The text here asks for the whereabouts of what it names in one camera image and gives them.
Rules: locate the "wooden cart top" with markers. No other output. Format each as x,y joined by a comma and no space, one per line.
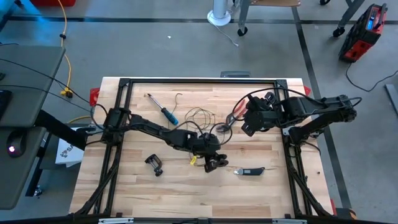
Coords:
275,2

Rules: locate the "white printed bag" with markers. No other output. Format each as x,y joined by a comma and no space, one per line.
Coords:
66,155

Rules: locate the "black C-clamp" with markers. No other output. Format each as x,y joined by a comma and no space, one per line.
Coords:
158,171

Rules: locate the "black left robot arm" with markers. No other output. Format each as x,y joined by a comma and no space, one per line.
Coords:
155,129

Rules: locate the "black utility knife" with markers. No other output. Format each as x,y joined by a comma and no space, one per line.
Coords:
252,171

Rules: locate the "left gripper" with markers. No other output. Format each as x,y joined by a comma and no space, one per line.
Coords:
203,144

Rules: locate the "black aluminium table frame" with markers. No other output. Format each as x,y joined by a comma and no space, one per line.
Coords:
112,193

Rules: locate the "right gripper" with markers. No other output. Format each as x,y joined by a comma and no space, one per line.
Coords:
261,113

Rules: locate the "red plastic bin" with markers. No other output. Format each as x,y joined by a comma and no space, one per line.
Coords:
53,2

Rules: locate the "black crossbar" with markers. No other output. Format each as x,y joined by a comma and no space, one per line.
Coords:
62,220

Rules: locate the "red tool case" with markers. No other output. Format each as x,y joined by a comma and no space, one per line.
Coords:
362,37

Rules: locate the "black desk leg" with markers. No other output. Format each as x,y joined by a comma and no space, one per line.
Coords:
35,179

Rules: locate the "grey cart leg with caster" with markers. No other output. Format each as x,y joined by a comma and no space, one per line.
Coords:
349,17
243,18

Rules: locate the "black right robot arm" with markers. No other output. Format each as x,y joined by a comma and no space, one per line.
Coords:
323,107

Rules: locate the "black caster wheel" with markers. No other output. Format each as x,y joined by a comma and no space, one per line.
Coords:
325,2

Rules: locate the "red corner tab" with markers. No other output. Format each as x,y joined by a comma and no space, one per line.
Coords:
94,97
307,91

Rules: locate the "grey desk panel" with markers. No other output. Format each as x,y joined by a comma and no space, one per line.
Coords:
28,93
18,186

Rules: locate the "black computer mouse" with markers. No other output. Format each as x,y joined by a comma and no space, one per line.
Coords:
16,141

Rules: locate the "silver metal bracket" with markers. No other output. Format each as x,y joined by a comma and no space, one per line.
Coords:
115,220
289,221

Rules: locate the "white pole base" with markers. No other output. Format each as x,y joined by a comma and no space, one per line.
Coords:
219,17

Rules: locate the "black angled support beam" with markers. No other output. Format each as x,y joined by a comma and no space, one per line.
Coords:
59,127

